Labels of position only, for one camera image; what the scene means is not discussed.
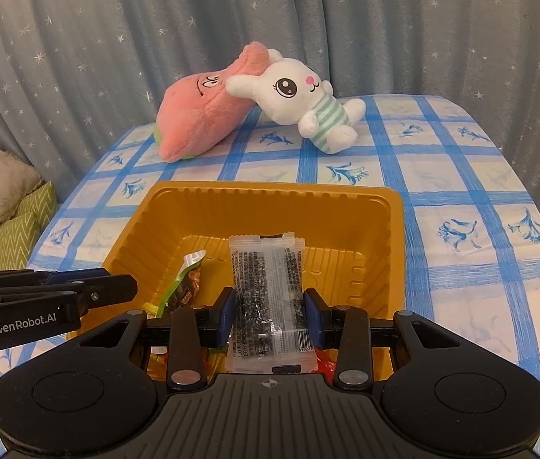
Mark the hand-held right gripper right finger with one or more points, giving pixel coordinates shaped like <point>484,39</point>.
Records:
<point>313,318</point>

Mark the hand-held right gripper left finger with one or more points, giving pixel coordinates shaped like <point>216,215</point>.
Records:
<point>226,316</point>

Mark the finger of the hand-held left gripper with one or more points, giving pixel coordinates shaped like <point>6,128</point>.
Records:
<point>35,277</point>
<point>107,291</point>

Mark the red candy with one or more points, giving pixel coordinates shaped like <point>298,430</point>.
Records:
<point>327,367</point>

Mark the green candy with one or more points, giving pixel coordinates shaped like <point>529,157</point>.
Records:
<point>188,282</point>

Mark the clear black sesame bar packet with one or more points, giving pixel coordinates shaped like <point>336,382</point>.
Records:
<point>265,277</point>

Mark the yellow plastic tray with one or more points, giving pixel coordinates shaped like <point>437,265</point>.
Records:
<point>270,210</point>

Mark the green zigzag cushion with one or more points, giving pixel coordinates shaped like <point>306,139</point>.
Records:
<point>21,239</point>

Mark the blue checked tablecloth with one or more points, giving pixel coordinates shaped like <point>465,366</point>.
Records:
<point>466,191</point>

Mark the pink plush toy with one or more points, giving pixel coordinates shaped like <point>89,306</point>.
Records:
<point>203,114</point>

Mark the white bunny plush toy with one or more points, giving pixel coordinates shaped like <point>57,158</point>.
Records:
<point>289,95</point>

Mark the grey star print curtain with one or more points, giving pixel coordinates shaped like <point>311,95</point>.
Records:
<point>107,33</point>

